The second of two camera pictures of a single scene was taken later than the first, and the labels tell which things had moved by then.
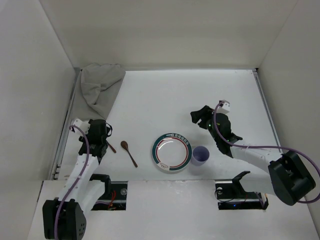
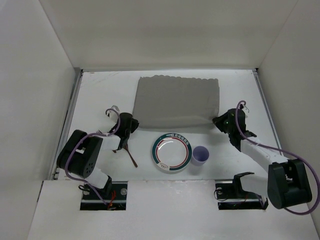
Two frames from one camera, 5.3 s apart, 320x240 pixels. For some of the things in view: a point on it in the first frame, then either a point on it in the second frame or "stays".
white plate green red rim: [171, 152] stays
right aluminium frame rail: [258, 77] stays
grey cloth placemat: [96, 88] -> [165, 101]
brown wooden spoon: [124, 145] stays
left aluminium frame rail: [65, 123] stays
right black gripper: [204, 116] -> [221, 121]
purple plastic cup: [200, 155] stays
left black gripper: [100, 150] -> [124, 136]
